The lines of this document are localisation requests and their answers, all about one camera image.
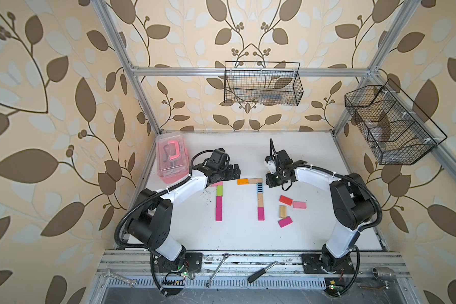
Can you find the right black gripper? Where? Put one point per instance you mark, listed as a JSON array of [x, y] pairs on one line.
[[270, 182]]

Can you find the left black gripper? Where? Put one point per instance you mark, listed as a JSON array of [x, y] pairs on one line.
[[237, 172]]

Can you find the orange block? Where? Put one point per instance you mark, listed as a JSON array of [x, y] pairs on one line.
[[243, 181]]

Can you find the light pink block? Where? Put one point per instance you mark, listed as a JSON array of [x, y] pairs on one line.
[[217, 184], [299, 205]]

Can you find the green block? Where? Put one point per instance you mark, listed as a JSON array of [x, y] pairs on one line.
[[219, 191]]

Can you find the blue striped block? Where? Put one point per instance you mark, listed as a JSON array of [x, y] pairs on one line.
[[260, 187]]

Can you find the red block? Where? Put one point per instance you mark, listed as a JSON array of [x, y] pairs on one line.
[[285, 200]]

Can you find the magenta block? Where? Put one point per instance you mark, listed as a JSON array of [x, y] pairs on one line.
[[260, 214], [218, 214], [285, 222], [219, 202]]

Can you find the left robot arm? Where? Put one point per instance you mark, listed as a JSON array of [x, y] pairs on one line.
[[147, 224]]

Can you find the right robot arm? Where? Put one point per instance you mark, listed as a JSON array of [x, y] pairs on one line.
[[355, 208]]

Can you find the small natural wood block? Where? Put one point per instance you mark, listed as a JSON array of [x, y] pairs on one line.
[[282, 212]]

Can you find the pink plastic storage box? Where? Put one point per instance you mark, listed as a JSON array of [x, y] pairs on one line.
[[172, 157]]

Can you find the metal pipe fitting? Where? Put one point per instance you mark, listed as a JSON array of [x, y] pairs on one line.
[[383, 273]]

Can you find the silver wrench bottom left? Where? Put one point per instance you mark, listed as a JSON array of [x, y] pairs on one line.
[[130, 282]]

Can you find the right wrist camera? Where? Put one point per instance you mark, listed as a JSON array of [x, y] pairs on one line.
[[270, 164]]

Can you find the silver wrench on rail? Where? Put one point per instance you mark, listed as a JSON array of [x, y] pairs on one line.
[[225, 256]]

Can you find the back black wire basket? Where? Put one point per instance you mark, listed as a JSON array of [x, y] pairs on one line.
[[263, 83]]

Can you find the black wire basket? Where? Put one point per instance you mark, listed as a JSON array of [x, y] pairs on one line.
[[263, 83], [396, 128]]

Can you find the black handled screwdriver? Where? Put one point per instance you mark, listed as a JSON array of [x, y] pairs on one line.
[[255, 276]]

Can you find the right black wire basket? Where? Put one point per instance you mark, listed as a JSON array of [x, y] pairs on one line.
[[396, 128]]

